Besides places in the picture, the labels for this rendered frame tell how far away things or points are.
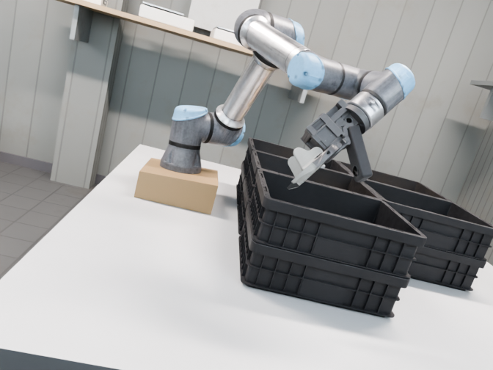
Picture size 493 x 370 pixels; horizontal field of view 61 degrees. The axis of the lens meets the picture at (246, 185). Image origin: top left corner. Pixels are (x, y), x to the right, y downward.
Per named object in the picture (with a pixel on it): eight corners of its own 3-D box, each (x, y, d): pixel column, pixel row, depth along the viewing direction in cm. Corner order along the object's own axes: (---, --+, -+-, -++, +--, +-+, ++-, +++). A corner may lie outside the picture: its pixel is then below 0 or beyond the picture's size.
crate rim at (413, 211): (381, 208, 126) (384, 200, 126) (353, 182, 155) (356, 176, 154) (500, 238, 130) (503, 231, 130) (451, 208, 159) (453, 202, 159)
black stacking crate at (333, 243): (251, 246, 96) (265, 200, 93) (246, 205, 124) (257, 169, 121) (411, 284, 100) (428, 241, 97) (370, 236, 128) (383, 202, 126)
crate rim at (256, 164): (254, 175, 122) (257, 167, 121) (250, 156, 151) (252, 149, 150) (381, 208, 126) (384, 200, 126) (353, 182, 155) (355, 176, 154)
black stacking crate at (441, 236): (371, 236, 129) (384, 202, 126) (345, 206, 157) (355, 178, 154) (487, 265, 133) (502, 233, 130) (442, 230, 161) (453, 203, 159)
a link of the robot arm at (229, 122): (194, 126, 160) (263, 1, 124) (227, 131, 168) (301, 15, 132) (200, 150, 154) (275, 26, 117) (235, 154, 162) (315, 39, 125)
